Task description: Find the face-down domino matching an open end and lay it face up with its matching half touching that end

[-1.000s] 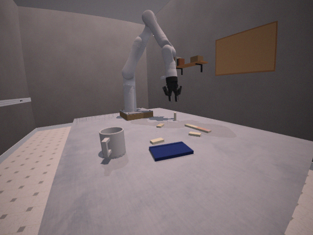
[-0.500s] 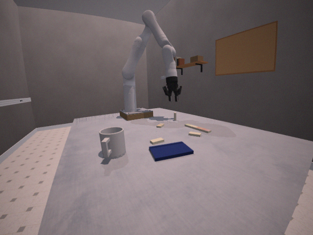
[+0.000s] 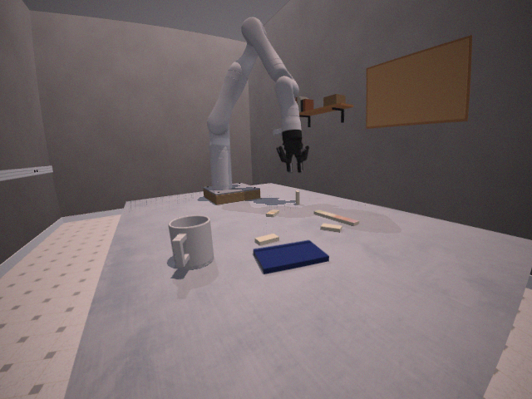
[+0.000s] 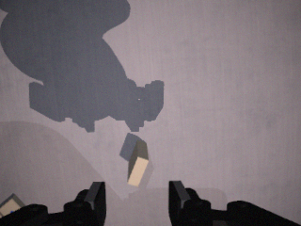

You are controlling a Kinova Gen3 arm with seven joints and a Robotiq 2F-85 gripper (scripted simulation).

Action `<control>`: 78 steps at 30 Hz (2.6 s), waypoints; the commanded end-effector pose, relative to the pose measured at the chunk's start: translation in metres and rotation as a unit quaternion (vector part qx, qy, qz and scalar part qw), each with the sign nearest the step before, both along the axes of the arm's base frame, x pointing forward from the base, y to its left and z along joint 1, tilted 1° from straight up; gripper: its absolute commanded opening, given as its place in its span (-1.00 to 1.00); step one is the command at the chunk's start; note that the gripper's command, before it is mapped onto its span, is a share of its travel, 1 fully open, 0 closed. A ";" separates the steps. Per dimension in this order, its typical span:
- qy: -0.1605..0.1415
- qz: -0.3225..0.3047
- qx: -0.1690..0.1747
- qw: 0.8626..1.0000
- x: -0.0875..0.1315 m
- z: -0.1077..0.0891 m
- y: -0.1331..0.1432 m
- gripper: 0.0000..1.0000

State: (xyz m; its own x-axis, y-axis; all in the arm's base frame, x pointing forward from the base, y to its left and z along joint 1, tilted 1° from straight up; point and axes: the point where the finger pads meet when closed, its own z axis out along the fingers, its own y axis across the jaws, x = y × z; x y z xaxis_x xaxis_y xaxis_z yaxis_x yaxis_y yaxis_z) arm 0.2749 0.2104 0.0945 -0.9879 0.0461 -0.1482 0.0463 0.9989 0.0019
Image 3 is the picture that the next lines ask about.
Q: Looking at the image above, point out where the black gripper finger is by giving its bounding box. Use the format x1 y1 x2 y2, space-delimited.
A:
295 145 309 173
277 145 294 174

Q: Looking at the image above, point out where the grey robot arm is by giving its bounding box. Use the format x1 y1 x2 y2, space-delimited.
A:
207 17 301 190

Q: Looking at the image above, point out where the grey cup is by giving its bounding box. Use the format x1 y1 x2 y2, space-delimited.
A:
169 215 214 269

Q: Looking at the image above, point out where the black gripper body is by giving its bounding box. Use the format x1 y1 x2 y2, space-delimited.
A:
282 130 303 155

